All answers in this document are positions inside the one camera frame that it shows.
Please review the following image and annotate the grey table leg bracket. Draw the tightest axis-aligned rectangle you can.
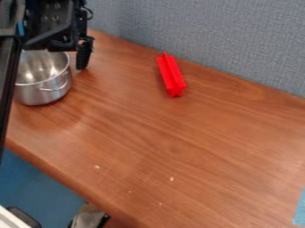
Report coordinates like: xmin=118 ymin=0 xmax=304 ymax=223
xmin=68 ymin=202 xmax=111 ymax=228

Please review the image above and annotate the black object at bottom left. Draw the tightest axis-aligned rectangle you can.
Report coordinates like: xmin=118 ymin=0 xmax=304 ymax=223
xmin=7 ymin=207 xmax=41 ymax=228

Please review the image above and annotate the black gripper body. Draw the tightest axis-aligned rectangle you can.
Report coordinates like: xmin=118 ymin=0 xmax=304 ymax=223
xmin=20 ymin=0 xmax=94 ymax=53

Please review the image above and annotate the white object at corner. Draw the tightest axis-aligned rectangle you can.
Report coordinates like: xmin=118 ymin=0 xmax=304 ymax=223
xmin=0 ymin=206 xmax=29 ymax=228

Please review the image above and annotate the stainless steel pot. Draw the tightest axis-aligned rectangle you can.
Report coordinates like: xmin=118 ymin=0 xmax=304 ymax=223
xmin=15 ymin=50 xmax=72 ymax=106

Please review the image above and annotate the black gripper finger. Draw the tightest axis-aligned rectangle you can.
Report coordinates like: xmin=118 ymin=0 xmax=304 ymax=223
xmin=76 ymin=36 xmax=94 ymax=70

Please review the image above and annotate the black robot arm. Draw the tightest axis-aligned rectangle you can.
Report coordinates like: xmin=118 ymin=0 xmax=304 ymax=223
xmin=0 ymin=0 xmax=94 ymax=159

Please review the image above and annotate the red star-shaped block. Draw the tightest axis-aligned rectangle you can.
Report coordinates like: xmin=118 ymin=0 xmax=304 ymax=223
xmin=157 ymin=53 xmax=187 ymax=97

